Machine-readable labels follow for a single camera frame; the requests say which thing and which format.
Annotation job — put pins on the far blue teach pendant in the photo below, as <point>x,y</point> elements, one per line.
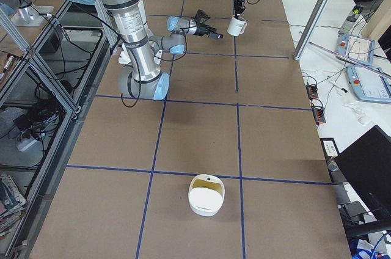
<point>356,47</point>

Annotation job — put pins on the blue teach pendant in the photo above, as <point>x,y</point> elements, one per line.
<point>356,47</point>
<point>368,86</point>

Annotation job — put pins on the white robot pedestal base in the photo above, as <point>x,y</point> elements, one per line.
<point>124,57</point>

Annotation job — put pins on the white mug with handle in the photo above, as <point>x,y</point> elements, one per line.
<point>237,26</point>

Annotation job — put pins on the aluminium frame post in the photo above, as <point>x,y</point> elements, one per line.
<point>309,28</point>

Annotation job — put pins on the black monitor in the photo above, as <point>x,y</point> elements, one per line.
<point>366,166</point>

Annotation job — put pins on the reacher grabber tool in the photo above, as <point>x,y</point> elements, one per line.
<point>352,61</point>

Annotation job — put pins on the white oval bin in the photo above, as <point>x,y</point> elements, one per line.
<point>206,194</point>

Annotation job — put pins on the near blue teach pendant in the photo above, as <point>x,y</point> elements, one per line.
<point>368,86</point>

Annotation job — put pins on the clear water bottle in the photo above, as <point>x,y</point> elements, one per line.
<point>351,19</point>

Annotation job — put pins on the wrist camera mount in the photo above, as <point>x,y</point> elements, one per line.
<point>201,16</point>

